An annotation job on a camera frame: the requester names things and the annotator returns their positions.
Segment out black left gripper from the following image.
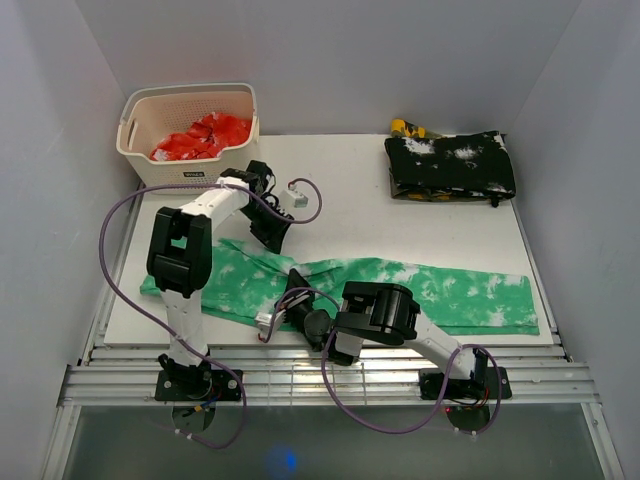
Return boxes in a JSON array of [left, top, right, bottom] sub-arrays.
[[240, 201, 294, 256]]

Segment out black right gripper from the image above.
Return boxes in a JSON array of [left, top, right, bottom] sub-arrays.
[[277, 270, 318, 332]]

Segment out green white tie-dye trousers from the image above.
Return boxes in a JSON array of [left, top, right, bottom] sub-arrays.
[[138, 238, 541, 337]]

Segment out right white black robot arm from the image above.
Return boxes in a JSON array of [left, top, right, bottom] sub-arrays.
[[278, 268, 504, 406]]

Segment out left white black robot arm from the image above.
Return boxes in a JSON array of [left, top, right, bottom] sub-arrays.
[[146, 160, 293, 402]]

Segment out yellow camouflage folded trousers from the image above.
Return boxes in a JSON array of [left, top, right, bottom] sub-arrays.
[[388, 118, 494, 202]]

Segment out black white folded trousers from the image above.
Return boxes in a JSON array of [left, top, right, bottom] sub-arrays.
[[383, 130, 517, 209]]

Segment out red white garment in basket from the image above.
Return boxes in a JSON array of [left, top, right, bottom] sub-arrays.
[[150, 112, 252, 162]]

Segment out cream perforated plastic basket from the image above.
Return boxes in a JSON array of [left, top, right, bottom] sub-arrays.
[[116, 83, 259, 189]]

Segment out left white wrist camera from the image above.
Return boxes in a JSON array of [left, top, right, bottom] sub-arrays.
[[279, 187, 309, 210]]

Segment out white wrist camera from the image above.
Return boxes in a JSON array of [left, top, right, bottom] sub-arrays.
[[254, 311, 286, 343], [279, 187, 309, 210]]

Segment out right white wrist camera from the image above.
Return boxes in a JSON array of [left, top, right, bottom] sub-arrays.
[[254, 311, 286, 343]]

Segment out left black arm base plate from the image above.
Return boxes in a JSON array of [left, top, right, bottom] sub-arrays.
[[153, 369, 242, 402]]

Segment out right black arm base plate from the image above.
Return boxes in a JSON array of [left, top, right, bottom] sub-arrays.
[[418, 367, 513, 401]]

